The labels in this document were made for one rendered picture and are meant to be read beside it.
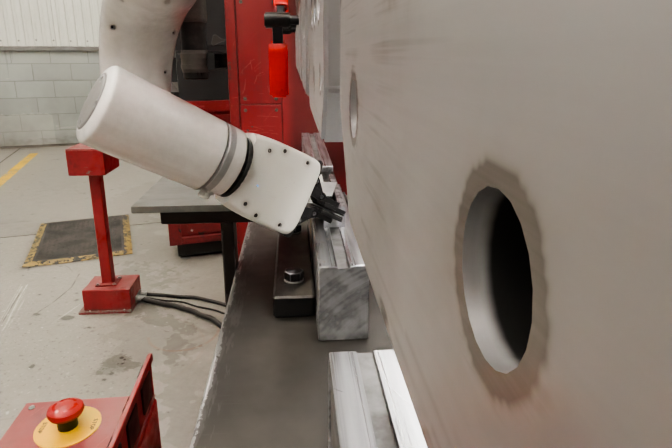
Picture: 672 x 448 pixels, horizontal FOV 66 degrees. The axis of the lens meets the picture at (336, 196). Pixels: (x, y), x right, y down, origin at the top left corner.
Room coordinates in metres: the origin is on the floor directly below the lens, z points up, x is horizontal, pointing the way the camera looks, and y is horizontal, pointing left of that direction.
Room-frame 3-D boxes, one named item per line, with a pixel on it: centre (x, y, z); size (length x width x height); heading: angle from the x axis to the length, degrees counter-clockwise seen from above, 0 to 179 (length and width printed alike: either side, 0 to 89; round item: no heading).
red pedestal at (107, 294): (2.37, 1.12, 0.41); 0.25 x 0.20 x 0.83; 95
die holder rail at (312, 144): (1.35, 0.06, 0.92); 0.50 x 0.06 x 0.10; 5
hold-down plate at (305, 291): (0.76, 0.07, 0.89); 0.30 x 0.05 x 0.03; 5
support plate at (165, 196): (0.79, 0.16, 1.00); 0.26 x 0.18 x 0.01; 95
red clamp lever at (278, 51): (0.64, 0.06, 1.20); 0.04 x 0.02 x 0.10; 95
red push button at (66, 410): (0.52, 0.31, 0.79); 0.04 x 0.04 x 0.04
